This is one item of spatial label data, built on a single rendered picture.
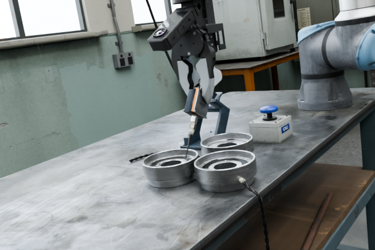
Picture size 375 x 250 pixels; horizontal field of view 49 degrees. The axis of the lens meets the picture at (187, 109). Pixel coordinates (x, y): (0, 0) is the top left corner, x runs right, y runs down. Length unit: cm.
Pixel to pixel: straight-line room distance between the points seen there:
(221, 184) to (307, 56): 60
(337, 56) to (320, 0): 353
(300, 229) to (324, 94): 36
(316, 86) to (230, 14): 199
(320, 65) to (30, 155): 169
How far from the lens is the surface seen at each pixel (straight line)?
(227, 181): 67
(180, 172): 73
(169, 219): 63
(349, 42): 109
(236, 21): 309
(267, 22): 299
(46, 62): 245
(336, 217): 115
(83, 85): 259
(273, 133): 91
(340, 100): 119
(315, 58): 117
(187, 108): 80
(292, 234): 108
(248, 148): 80
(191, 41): 80
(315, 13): 466
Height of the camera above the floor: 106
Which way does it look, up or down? 11 degrees down
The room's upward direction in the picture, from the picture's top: 8 degrees counter-clockwise
